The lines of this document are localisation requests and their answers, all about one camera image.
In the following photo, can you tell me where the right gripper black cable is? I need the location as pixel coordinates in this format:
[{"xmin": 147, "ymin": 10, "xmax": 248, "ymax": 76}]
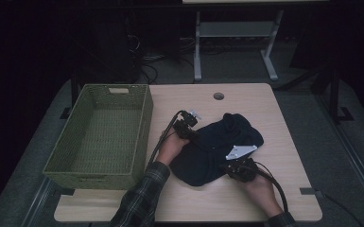
[{"xmin": 252, "ymin": 161, "xmax": 290, "ymax": 214}]

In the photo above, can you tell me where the black cable on floor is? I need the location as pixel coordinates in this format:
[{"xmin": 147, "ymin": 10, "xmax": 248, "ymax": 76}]
[{"xmin": 315, "ymin": 188, "xmax": 364, "ymax": 227}]

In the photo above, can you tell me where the white metal stand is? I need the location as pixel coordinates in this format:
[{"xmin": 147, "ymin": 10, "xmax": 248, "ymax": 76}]
[{"xmin": 193, "ymin": 9, "xmax": 286, "ymax": 82}]

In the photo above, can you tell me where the metal floor rail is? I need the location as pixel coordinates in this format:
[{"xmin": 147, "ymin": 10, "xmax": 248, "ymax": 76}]
[
  {"xmin": 20, "ymin": 178, "xmax": 56, "ymax": 227},
  {"xmin": 315, "ymin": 94, "xmax": 364, "ymax": 211}
]

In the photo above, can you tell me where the person's right hand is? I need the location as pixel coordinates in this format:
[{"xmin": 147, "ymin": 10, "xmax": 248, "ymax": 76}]
[{"xmin": 239, "ymin": 169, "xmax": 284, "ymax": 219}]

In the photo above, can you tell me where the dark navy garment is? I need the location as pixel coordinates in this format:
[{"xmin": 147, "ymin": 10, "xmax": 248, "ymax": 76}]
[{"xmin": 168, "ymin": 113, "xmax": 265, "ymax": 187}]

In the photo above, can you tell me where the green woven basket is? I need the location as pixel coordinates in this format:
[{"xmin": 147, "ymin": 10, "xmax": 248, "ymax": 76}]
[{"xmin": 42, "ymin": 83, "xmax": 154, "ymax": 191}]

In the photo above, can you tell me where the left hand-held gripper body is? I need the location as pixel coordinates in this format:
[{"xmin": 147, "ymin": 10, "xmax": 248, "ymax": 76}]
[{"xmin": 172, "ymin": 109, "xmax": 203, "ymax": 142}]

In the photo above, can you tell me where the person's left hand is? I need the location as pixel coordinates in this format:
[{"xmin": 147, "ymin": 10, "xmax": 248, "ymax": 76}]
[{"xmin": 155, "ymin": 127, "xmax": 193, "ymax": 167}]

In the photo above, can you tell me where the black metal stand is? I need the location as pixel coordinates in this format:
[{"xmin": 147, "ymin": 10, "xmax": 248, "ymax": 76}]
[{"xmin": 327, "ymin": 65, "xmax": 355, "ymax": 125}]

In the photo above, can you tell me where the tangle of black cables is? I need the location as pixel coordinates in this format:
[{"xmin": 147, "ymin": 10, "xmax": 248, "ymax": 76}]
[{"xmin": 124, "ymin": 32, "xmax": 197, "ymax": 85}]

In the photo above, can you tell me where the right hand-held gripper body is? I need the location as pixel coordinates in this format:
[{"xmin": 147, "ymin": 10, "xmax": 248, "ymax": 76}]
[{"xmin": 222, "ymin": 144, "xmax": 259, "ymax": 183}]

